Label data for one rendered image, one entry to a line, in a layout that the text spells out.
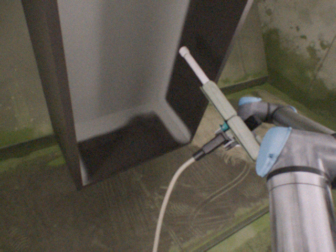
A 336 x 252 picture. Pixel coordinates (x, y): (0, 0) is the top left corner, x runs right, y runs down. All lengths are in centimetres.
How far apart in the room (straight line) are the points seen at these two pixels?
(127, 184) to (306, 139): 125
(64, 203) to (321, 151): 137
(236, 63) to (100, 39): 178
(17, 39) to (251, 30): 210
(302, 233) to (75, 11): 89
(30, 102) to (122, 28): 100
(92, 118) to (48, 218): 62
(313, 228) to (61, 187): 144
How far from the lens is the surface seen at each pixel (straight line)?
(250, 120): 95
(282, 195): 52
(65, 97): 70
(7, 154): 194
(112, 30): 107
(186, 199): 160
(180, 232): 148
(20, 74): 189
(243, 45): 272
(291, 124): 94
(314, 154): 57
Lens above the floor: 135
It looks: 38 degrees down
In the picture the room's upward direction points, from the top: 5 degrees clockwise
